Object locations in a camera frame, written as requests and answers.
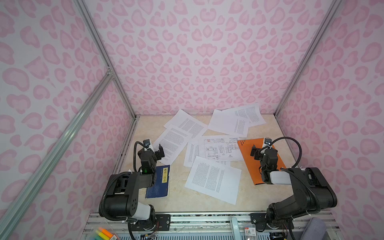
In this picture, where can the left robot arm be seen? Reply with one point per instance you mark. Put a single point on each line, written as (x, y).
(120, 200)

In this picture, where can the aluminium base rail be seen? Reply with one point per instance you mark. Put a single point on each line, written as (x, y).
(189, 226)

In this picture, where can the printed paper sheet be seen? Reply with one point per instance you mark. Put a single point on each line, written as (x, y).
(173, 140)
(214, 179)

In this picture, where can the small red label bag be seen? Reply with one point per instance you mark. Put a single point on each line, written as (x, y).
(250, 232)

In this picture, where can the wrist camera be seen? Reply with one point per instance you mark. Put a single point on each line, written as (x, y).
(146, 143)
(267, 142)

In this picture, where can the grey cloth roll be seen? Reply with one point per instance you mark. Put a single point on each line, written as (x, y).
(315, 230)

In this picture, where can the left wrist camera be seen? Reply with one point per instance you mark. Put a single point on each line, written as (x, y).
(146, 143)

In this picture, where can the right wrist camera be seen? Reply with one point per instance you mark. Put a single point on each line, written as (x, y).
(267, 142)

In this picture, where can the blue book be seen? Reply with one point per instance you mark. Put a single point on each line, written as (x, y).
(160, 189)

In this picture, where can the light blue handle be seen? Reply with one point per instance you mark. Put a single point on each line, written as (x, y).
(235, 228)

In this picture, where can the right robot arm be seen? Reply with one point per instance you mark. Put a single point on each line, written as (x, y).
(311, 191)

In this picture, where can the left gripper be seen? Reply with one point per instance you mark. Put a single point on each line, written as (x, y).
(150, 153)

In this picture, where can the highlighter marker pack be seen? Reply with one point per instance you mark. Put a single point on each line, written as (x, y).
(100, 233)

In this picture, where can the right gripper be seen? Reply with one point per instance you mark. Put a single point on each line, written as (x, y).
(264, 152)

